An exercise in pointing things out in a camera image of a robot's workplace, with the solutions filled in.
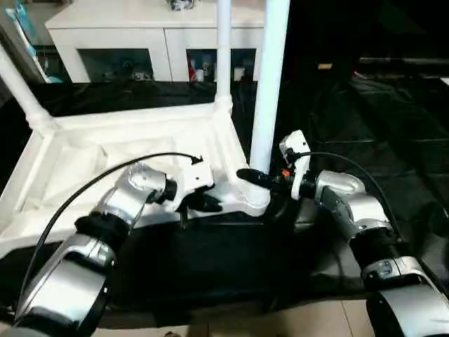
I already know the black mat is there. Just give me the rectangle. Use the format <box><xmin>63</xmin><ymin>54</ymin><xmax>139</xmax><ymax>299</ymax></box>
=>
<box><xmin>0</xmin><ymin>60</ymin><xmax>449</xmax><ymax>310</ymax></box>

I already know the white cabinet with glass doors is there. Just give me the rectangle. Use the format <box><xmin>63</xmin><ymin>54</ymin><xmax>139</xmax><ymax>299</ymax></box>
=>
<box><xmin>45</xmin><ymin>0</ymin><xmax>269</xmax><ymax>84</ymax></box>

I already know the white plastic table leg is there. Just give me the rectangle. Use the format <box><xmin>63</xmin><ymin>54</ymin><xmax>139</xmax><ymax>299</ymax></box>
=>
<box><xmin>248</xmin><ymin>0</ymin><xmax>292</xmax><ymax>176</ymax></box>
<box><xmin>0</xmin><ymin>44</ymin><xmax>58</xmax><ymax>136</ymax></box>
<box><xmin>213</xmin><ymin>0</ymin><xmax>235</xmax><ymax>112</ymax></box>

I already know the light blue plastic item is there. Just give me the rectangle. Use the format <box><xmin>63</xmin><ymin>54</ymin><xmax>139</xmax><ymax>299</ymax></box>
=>
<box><xmin>4</xmin><ymin>0</ymin><xmax>64</xmax><ymax>84</ymax></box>

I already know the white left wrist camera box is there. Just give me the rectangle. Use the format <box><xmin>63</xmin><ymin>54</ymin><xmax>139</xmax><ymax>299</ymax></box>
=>
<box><xmin>173</xmin><ymin>159</ymin><xmax>217</xmax><ymax>211</ymax></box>

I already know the white plastic table top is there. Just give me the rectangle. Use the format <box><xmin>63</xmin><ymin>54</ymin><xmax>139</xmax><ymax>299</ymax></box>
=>
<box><xmin>0</xmin><ymin>98</ymin><xmax>272</xmax><ymax>258</ymax></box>

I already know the dark tangled small object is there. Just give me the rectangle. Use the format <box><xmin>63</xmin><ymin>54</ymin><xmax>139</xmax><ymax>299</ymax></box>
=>
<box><xmin>168</xmin><ymin>0</ymin><xmax>197</xmax><ymax>11</ymax></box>

